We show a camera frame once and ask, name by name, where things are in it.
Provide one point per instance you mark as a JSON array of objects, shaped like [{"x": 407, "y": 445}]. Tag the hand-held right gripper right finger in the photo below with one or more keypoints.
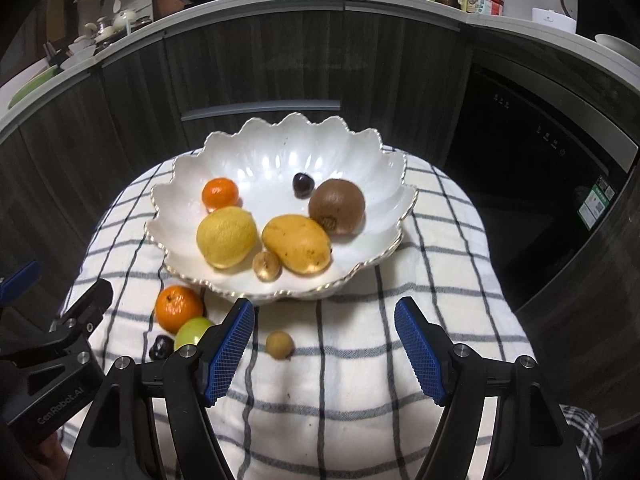
[{"x": 422, "y": 355}]

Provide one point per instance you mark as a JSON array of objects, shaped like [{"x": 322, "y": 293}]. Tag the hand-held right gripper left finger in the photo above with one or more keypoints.
[{"x": 227, "y": 355}]

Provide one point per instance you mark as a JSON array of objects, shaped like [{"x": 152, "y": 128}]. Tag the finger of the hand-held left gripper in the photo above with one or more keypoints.
[
  {"x": 20, "y": 277},
  {"x": 87, "y": 310}
]

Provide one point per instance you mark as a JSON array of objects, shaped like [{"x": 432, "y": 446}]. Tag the small tan longan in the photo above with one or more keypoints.
[
  {"x": 279, "y": 344},
  {"x": 266, "y": 265}
]

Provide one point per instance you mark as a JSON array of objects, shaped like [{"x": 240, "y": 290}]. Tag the yellow lemon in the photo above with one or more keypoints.
[{"x": 226, "y": 237}]

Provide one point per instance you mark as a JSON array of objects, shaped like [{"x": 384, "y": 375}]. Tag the yellow mango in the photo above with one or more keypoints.
[{"x": 296, "y": 244}]

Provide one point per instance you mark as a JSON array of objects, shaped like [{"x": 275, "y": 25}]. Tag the orange tangerine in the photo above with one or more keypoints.
[
  {"x": 178, "y": 308},
  {"x": 220, "y": 193}
]

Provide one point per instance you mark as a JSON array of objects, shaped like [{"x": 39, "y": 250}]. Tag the brown kiwi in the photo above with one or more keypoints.
[{"x": 336, "y": 206}]

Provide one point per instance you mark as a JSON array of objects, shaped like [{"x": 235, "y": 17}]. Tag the dark red cherry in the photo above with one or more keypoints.
[
  {"x": 161, "y": 346},
  {"x": 301, "y": 185}
]

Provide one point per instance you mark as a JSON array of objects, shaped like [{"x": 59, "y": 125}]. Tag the white scalloped bowl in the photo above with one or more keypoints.
[{"x": 270, "y": 160}]

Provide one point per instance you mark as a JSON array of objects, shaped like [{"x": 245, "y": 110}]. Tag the green apple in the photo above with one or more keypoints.
[{"x": 192, "y": 332}]

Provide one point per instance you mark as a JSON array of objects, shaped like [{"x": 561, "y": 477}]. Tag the white checked cloth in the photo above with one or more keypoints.
[{"x": 375, "y": 360}]

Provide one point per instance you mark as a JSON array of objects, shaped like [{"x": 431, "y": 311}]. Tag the green basin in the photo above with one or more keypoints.
[{"x": 32, "y": 85}]

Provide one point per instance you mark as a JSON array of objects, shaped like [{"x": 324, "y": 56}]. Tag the black dishwasher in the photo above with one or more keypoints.
[{"x": 525, "y": 170}]

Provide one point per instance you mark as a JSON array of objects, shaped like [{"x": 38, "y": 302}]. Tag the black knife block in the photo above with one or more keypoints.
[{"x": 55, "y": 55}]

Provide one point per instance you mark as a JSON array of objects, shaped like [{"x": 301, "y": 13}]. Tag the dish rack with crockery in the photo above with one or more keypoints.
[{"x": 120, "y": 20}]

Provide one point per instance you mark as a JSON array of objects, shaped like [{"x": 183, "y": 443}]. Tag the dark wood base cabinets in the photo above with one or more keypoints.
[{"x": 300, "y": 50}]

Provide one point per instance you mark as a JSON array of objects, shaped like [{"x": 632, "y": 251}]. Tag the white box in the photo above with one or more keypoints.
[{"x": 552, "y": 20}]

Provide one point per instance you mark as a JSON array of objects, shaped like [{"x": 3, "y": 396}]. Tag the white plate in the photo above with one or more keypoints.
[{"x": 615, "y": 45}]

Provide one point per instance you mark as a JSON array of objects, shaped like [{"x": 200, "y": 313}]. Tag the black microwave oven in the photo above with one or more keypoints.
[{"x": 600, "y": 10}]

